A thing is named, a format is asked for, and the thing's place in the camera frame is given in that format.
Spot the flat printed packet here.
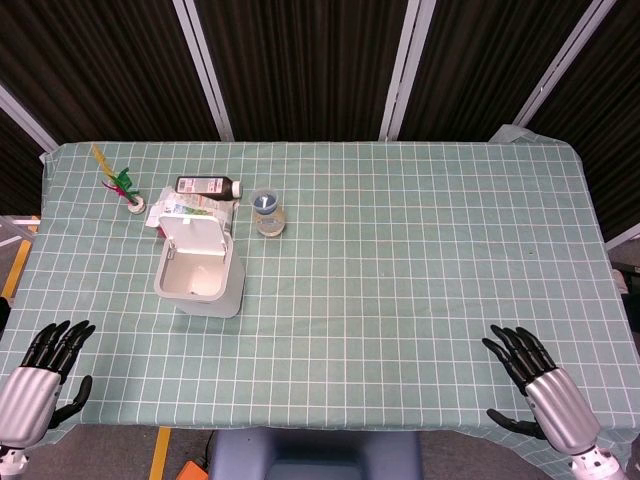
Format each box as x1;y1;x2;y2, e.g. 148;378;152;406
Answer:
145;186;238;234

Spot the orange box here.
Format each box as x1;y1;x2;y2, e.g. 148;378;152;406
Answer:
176;460;213;480

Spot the white open-lid container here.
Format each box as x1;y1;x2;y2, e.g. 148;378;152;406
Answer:
153;214;246;318

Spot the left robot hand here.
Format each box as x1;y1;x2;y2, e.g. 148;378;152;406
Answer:
0;320;96;448

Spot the colourful feather shuttlecock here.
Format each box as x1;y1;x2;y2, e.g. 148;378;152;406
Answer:
90;143;147;215

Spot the brown medicine bottle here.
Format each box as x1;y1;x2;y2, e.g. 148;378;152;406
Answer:
175;175;243;203

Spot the green grid tablecloth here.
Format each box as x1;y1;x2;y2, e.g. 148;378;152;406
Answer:
0;142;640;464

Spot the white partition frame post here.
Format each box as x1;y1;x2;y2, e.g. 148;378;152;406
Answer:
378;0;432;141
513;0;620;127
172;0;235;142
0;82;59;153

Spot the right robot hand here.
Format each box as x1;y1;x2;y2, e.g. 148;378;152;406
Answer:
481;324;602;455

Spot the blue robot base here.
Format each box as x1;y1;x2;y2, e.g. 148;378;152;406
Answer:
207;428;422;480

